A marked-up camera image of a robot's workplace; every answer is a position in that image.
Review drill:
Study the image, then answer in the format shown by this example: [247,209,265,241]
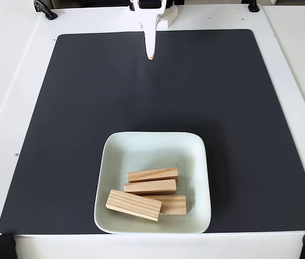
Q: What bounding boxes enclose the wooden block dark grain lines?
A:
[105,188,162,223]

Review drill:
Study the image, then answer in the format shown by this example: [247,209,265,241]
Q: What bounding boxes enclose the wooden block with pen mark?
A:
[144,195,187,216]

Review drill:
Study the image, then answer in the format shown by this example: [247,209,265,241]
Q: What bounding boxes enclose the pale green square plate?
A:
[93,131,212,235]

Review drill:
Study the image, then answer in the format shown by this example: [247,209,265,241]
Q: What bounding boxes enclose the black rubber mat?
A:
[0,29,305,235]

